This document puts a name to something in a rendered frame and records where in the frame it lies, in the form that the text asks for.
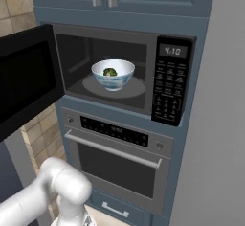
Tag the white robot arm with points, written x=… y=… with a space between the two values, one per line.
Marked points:
x=60 y=182

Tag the grey microwave turntable plate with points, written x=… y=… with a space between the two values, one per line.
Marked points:
x=134 y=91

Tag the white blue patterned bowl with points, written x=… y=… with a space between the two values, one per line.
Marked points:
x=113 y=75

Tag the grey microwave oven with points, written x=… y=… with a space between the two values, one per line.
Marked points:
x=127 y=73

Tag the green broccoli floret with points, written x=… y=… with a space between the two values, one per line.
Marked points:
x=110 y=72

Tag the black microwave door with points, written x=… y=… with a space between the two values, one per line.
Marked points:
x=25 y=76

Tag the silver oven knob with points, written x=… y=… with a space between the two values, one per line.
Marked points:
x=159 y=146
x=70 y=119

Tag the blue drawer front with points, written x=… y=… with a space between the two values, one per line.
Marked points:
x=118 y=209

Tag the stainless steel wall oven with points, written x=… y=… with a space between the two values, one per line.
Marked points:
x=118 y=159

